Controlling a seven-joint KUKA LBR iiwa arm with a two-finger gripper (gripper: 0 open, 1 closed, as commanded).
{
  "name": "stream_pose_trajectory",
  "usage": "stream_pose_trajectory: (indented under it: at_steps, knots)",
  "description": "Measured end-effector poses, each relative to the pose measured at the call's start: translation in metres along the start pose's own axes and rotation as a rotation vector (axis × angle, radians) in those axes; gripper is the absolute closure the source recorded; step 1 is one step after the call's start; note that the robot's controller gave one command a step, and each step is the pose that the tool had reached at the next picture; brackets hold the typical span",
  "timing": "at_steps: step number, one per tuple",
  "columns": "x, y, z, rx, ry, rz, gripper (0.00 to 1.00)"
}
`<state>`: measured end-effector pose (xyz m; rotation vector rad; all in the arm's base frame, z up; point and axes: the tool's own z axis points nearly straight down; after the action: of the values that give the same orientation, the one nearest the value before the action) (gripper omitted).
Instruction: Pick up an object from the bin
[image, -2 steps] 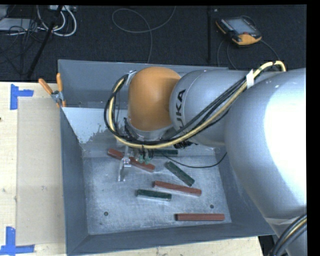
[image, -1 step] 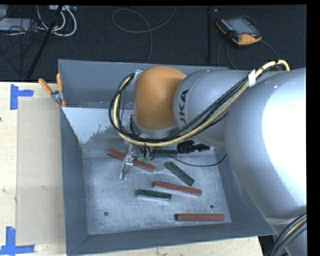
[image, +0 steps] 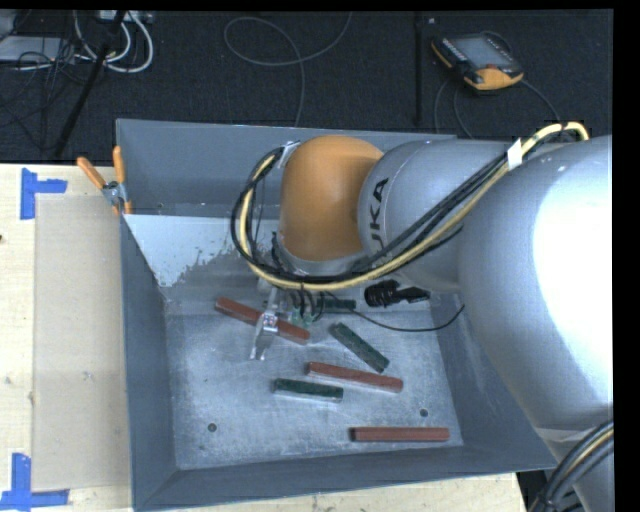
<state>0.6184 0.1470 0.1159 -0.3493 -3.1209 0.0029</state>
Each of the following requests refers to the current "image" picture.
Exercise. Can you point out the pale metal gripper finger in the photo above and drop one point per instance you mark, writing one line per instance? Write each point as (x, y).
(270, 326)
(257, 345)

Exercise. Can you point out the red-brown flat block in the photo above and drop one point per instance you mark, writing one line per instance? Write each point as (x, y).
(400, 434)
(355, 376)
(237, 309)

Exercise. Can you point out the grey metal bin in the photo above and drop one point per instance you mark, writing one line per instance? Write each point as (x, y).
(240, 400)

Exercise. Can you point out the dark green flat block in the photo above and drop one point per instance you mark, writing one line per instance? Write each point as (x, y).
(360, 347)
(342, 303)
(307, 389)

